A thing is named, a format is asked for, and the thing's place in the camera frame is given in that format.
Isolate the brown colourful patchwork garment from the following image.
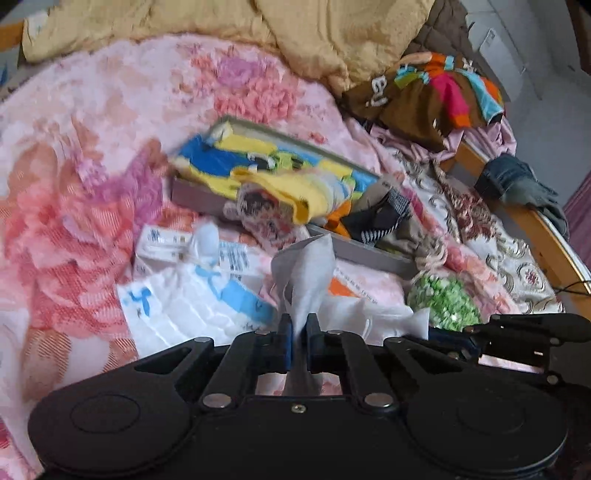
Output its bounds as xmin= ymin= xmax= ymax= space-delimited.
xmin=344 ymin=51 xmax=506 ymax=151

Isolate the white bag orange label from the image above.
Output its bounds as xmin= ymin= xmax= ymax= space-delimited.
xmin=323 ymin=268 xmax=411 ymax=324

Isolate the black white striped sock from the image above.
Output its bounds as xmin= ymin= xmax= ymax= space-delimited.
xmin=342 ymin=189 xmax=414 ymax=245

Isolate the blue and yellow printed cloth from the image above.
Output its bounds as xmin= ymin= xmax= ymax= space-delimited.
xmin=173 ymin=131 xmax=324 ymax=195

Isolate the pink floral bedspread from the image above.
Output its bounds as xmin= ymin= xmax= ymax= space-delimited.
xmin=0 ymin=34 xmax=522 ymax=480

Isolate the wooden bed frame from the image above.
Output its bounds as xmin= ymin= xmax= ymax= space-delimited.
xmin=0 ymin=21 xmax=591 ymax=319

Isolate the white fabric bag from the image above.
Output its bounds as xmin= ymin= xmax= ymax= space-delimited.
xmin=318 ymin=298 xmax=432 ymax=347

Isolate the grey shallow box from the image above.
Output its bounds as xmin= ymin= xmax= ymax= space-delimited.
xmin=168 ymin=115 xmax=419 ymax=280

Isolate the white grey cloth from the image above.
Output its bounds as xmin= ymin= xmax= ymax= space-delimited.
xmin=270 ymin=233 xmax=335 ymax=398

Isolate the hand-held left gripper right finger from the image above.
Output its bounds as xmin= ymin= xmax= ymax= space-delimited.
xmin=307 ymin=314 xmax=465 ymax=414

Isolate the blue denim garment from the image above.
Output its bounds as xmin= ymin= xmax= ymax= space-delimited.
xmin=475 ymin=154 xmax=571 ymax=241

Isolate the brown quilted blanket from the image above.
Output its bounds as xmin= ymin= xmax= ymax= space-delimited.
xmin=402 ymin=0 xmax=485 ymax=75

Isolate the green spotted cloth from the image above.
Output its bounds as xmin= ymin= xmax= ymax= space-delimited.
xmin=406 ymin=272 xmax=483 ymax=330

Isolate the beige blanket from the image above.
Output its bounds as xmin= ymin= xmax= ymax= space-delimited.
xmin=21 ymin=0 xmax=437 ymax=97

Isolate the mauve cloth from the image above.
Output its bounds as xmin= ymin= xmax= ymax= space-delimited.
xmin=563 ymin=173 xmax=591 ymax=252

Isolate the orange blue striped cloth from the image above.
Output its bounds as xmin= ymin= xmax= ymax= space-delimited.
xmin=314 ymin=168 xmax=358 ymax=208

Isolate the white brown ornate sheet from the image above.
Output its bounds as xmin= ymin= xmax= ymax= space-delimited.
xmin=392 ymin=148 xmax=566 ymax=315

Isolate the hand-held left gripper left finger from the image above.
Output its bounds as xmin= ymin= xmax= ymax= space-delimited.
xmin=134 ymin=315 xmax=294 ymax=411

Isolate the white plastic bag blue print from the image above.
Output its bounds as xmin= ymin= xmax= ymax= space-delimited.
xmin=115 ymin=258 xmax=278 ymax=356

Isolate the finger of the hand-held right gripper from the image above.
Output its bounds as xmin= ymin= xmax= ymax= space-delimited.
xmin=464 ymin=314 xmax=591 ymax=354
xmin=431 ymin=332 xmax=573 ymax=386

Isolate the pink patterned sock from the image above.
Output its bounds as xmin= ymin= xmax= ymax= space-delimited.
xmin=224 ymin=168 xmax=333 ymax=245

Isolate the white air conditioner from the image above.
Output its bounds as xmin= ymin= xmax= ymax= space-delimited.
xmin=466 ymin=25 xmax=527 ymax=102

